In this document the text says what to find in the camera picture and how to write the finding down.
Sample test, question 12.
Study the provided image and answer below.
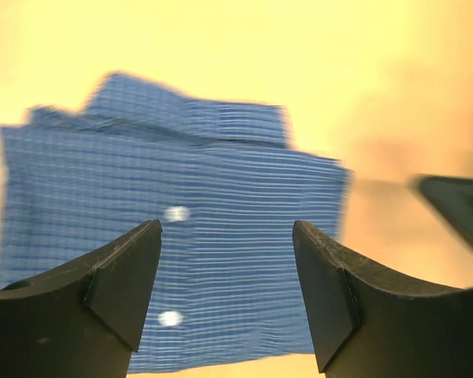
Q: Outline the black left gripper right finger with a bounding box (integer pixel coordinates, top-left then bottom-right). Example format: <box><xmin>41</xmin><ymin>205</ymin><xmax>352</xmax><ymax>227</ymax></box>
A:
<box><xmin>292</xmin><ymin>220</ymin><xmax>473</xmax><ymax>378</ymax></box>

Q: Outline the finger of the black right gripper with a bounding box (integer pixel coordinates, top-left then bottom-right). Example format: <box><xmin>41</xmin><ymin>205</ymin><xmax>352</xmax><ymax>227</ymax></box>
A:
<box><xmin>408</xmin><ymin>175</ymin><xmax>473</xmax><ymax>250</ymax></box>

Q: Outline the blue checkered long sleeve shirt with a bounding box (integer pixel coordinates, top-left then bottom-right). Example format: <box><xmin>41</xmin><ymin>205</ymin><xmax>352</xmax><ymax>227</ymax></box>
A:
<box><xmin>0</xmin><ymin>72</ymin><xmax>348</xmax><ymax>373</ymax></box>

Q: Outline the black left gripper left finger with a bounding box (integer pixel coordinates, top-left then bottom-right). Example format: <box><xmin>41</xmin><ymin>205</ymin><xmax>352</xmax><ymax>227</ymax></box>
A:
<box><xmin>0</xmin><ymin>220</ymin><xmax>162</xmax><ymax>377</ymax></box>

